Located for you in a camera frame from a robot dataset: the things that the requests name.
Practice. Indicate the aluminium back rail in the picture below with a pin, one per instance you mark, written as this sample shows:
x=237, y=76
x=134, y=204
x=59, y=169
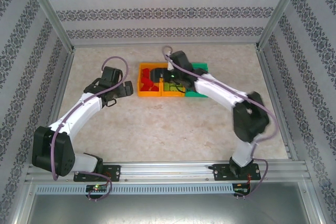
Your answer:
x=157, y=44

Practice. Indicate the green lego brick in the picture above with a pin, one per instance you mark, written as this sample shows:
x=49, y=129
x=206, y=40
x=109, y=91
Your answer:
x=179, y=89
x=168, y=87

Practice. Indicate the grey metal panel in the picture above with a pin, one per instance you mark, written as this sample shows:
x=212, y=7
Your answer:
x=168, y=211

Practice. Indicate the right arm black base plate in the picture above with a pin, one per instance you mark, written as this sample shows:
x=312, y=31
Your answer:
x=220, y=172

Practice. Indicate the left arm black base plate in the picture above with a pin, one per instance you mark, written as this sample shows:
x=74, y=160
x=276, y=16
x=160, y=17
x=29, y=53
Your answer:
x=114, y=172

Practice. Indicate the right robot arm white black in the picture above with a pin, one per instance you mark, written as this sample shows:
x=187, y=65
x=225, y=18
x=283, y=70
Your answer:
x=218, y=90

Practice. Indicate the green plastic bin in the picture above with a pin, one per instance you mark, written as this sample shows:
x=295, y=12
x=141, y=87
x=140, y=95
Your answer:
x=200, y=66

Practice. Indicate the aluminium frame post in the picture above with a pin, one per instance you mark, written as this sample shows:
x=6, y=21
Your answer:
x=281, y=9
x=48, y=9

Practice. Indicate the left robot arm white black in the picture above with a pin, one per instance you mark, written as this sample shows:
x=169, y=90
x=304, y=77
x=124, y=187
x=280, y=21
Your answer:
x=78, y=113

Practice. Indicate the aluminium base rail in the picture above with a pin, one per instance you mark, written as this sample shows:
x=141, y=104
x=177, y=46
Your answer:
x=168, y=171

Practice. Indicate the aluminium side rail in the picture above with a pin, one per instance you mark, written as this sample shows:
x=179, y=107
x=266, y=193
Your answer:
x=58, y=103
x=271, y=90

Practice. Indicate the orange plastic bin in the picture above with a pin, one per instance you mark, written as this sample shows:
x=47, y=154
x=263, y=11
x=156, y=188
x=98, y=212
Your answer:
x=148, y=94
x=173, y=95

